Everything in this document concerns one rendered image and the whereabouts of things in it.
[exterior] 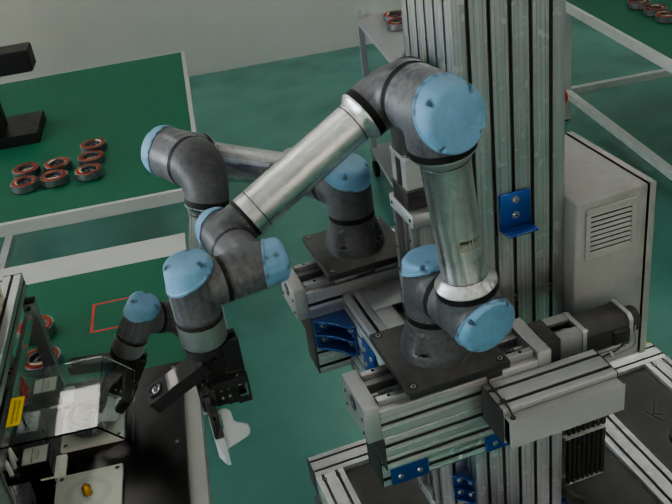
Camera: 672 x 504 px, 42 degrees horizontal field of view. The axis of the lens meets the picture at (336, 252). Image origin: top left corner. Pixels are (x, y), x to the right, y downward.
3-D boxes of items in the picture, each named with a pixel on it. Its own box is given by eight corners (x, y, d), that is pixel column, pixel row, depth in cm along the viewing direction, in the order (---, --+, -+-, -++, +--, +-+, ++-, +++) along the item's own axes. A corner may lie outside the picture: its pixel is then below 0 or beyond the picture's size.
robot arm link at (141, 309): (171, 308, 200) (138, 310, 194) (156, 345, 205) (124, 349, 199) (155, 287, 205) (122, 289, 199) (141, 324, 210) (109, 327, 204)
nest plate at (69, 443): (125, 401, 223) (124, 397, 223) (124, 440, 210) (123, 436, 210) (66, 414, 222) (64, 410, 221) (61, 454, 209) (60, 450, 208)
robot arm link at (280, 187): (387, 32, 153) (175, 218, 149) (420, 46, 144) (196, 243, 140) (417, 81, 160) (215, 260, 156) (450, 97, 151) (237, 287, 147)
